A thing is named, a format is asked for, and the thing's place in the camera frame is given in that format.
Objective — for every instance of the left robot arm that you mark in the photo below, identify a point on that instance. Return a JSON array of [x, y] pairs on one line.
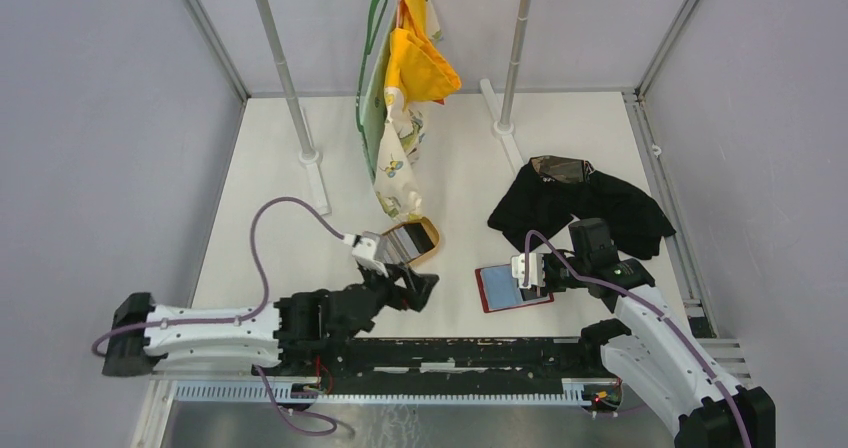
[[146, 336]]

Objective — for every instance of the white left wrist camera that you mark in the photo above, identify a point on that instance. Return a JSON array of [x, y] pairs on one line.
[[373, 251]]

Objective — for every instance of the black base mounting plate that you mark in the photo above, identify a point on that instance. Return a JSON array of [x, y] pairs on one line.
[[444, 366]]

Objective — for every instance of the left metal rack pole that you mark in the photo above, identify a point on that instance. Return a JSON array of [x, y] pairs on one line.
[[309, 156]]

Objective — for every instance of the right metal rack pole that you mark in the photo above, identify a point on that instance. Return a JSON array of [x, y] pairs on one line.
[[500, 108]]

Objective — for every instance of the black shirt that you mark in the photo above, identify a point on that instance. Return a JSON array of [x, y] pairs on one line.
[[549, 192]]

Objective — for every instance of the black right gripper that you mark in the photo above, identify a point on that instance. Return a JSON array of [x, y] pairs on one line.
[[549, 287]]

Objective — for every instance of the yellow floral hanging cloth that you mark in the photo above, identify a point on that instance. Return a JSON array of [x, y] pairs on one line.
[[411, 75]]

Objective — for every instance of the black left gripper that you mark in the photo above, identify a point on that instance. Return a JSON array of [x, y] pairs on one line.
[[416, 293]]

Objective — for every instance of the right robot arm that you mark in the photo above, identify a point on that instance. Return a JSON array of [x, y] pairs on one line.
[[699, 401]]

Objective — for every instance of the metal rack pole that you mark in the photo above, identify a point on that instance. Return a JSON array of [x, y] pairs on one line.
[[309, 156], [500, 108]]

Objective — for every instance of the green hanging cloth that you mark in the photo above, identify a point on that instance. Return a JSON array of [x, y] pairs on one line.
[[370, 108]]

